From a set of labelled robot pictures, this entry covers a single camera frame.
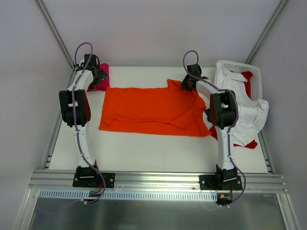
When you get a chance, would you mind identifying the dark blue t shirt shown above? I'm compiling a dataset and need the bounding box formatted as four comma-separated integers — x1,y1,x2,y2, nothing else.
204,108,211,122

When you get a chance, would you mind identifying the right aluminium frame post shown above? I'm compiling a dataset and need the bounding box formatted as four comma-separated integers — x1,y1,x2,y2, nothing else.
245,0,289,64

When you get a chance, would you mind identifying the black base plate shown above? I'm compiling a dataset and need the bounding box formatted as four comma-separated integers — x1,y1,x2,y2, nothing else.
199,174,243,191
72,171,116,188

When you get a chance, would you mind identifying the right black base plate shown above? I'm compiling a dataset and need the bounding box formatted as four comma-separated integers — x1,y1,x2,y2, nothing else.
199,174,243,191

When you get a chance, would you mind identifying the orange t shirt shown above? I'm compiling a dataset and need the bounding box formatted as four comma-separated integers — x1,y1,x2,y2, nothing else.
99,79,211,137

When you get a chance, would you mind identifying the aluminium mounting rail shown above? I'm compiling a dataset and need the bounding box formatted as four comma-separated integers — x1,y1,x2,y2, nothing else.
29,170,289,194

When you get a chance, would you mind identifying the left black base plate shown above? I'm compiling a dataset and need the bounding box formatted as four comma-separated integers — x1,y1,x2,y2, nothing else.
72,171,116,188

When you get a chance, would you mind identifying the aluminium frame post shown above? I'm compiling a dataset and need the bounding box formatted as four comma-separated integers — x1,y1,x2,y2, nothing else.
245,0,289,64
35,0,77,71

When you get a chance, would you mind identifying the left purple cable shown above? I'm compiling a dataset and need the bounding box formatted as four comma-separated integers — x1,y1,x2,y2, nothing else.
74,42,106,204

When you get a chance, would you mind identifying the white slotted cable duct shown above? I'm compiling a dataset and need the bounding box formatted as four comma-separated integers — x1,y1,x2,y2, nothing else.
39,189,217,202

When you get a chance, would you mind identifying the folded pink t shirt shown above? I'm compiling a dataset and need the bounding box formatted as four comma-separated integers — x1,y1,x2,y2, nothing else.
87,63,110,92

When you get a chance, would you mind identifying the purple cable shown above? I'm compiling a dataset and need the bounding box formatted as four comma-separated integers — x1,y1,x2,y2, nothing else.
74,42,106,204
183,50,247,208

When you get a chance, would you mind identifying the left aluminium frame post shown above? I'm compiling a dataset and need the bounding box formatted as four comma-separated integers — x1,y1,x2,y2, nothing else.
35,0,77,71

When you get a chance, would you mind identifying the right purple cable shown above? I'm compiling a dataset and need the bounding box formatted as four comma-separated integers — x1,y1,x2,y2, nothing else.
183,50,247,208

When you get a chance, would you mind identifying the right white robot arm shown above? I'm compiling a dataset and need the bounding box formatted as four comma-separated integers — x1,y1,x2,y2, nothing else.
181,64,238,190

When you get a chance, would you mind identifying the white plastic laundry basket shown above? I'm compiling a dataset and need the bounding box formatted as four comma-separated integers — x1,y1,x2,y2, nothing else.
214,60,262,109

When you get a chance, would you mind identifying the white t shirt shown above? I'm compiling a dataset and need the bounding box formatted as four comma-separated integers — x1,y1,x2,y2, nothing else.
214,63,269,149

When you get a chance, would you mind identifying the red t shirt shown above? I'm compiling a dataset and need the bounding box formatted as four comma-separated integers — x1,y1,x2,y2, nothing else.
217,71,259,149

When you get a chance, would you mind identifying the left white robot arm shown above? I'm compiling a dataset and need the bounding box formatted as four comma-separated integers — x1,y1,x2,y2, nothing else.
59,54,108,187

